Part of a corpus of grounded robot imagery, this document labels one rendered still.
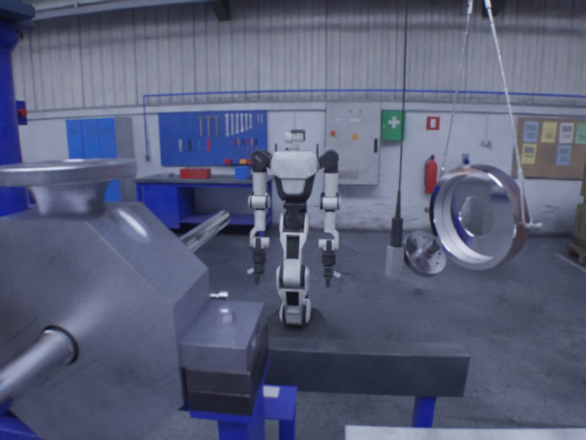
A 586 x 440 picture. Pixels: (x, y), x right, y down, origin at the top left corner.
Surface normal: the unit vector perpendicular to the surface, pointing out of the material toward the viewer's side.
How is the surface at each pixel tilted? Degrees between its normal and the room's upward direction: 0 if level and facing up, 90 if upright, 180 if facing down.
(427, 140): 90
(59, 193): 123
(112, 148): 90
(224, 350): 90
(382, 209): 90
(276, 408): 0
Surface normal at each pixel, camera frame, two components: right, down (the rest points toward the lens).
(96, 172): 0.79, 0.14
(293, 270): -0.11, -0.20
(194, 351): -0.10, 0.22
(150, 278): 0.70, -0.67
